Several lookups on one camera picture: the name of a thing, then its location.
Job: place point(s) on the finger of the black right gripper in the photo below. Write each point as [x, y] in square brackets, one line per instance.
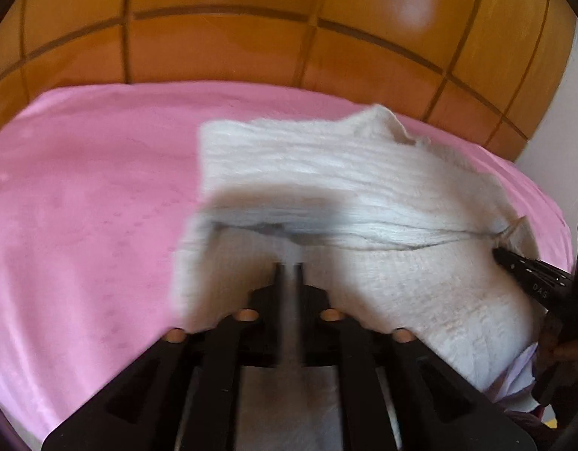
[545, 283]

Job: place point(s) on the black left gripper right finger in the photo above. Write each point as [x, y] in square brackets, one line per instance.
[394, 392]

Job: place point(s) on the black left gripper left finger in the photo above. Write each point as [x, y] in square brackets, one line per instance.
[183, 392]

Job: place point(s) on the white knitted sweater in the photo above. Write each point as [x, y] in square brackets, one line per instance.
[399, 232]

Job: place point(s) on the pink bedspread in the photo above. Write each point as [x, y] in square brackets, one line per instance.
[96, 186]

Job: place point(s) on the wooden panelled wardrobe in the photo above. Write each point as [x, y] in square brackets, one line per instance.
[484, 70]

